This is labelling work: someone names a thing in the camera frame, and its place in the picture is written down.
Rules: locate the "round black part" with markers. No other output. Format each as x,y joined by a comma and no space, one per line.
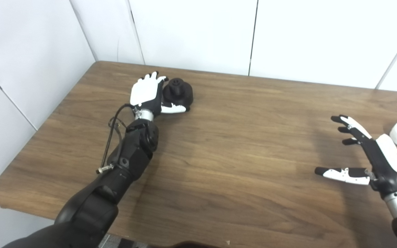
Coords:
181,94

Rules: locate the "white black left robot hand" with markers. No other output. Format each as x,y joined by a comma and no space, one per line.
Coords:
143,91

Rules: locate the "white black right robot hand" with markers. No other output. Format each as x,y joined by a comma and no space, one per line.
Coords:
384,162

